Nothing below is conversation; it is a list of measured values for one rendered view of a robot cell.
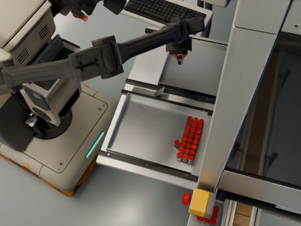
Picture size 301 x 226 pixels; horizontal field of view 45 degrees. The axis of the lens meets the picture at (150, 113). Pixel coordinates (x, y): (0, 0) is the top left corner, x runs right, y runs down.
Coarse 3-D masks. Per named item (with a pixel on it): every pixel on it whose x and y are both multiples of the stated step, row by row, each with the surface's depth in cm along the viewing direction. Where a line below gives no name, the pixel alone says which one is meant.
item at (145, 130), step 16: (128, 96) 151; (144, 96) 148; (128, 112) 149; (144, 112) 149; (160, 112) 148; (176, 112) 148; (192, 112) 147; (128, 128) 146; (144, 128) 146; (160, 128) 145; (176, 128) 145; (112, 144) 143; (128, 144) 143; (144, 144) 142; (160, 144) 142; (144, 160) 137; (160, 160) 139; (176, 160) 139
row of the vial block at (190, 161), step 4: (200, 120) 141; (200, 124) 140; (200, 128) 139; (196, 132) 139; (200, 132) 138; (196, 136) 138; (200, 136) 142; (196, 140) 137; (192, 144) 139; (196, 144) 137; (192, 148) 136; (196, 148) 136; (192, 152) 135; (192, 156) 134; (188, 160) 135; (192, 160) 134
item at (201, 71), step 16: (192, 48) 162; (208, 48) 162; (224, 48) 159; (176, 64) 159; (192, 64) 158; (208, 64) 158; (160, 80) 154; (176, 80) 155; (192, 80) 155; (208, 80) 154; (208, 96) 149
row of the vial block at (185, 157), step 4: (196, 120) 141; (192, 124) 140; (196, 124) 140; (192, 128) 139; (196, 128) 142; (192, 132) 139; (188, 136) 140; (192, 136) 138; (188, 140) 137; (192, 140) 137; (188, 144) 136; (188, 148) 136; (184, 152) 136; (188, 152) 135; (184, 156) 134; (188, 156) 138; (184, 160) 135
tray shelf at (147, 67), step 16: (160, 48) 164; (144, 64) 160; (160, 64) 160; (144, 80) 156; (160, 96) 152; (176, 96) 152; (112, 128) 147; (208, 128) 144; (96, 160) 141; (112, 160) 140; (144, 176) 138; (160, 176) 136
